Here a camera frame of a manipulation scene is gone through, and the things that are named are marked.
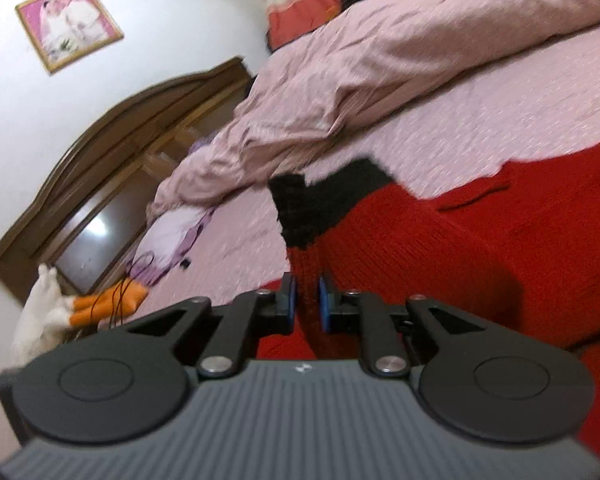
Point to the cream and red curtain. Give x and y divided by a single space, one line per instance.
300 5

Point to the white plush toy orange feet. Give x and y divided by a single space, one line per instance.
35 320

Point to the red knitted sweater black collar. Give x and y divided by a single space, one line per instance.
430 260

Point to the purple and white pillow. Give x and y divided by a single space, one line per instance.
170 230

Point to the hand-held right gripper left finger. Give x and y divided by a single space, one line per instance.
291 305

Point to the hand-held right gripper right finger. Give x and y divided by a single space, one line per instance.
324 310

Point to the pink duvet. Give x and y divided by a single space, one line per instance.
380 60

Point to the dark wooden headboard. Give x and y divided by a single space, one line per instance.
105 125

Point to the framed pink wall photo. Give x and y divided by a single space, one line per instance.
67 25

